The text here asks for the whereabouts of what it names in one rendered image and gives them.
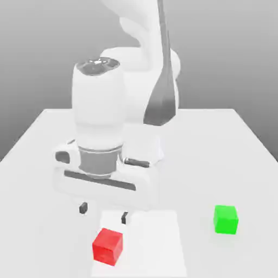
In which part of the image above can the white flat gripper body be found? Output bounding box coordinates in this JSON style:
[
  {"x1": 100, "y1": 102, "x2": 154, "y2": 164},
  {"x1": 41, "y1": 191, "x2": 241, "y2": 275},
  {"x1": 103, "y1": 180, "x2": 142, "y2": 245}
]
[{"x1": 52, "y1": 161, "x2": 159, "y2": 212}]

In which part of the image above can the small red cube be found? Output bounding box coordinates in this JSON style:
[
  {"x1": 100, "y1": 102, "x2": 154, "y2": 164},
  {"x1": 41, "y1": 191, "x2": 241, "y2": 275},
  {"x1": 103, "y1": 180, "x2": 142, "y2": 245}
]
[{"x1": 92, "y1": 227, "x2": 124, "y2": 267}]

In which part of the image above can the small green cube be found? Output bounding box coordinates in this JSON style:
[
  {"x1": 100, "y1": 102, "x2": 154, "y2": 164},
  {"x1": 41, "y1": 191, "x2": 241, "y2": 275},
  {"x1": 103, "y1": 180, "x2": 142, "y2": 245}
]
[{"x1": 213, "y1": 204, "x2": 239, "y2": 236}]

